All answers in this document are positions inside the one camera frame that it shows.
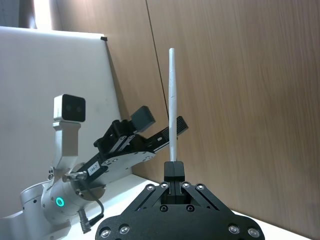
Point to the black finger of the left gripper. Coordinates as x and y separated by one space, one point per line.
142 118
182 126

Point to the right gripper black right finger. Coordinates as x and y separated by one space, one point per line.
179 172

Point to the left gripper's black body block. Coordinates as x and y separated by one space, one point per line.
120 162

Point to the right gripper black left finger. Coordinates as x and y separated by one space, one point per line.
169 172

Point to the thin white paper stick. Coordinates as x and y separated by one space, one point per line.
172 105

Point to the small black board clip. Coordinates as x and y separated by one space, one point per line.
103 38

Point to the large white board panel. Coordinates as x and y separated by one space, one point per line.
37 62

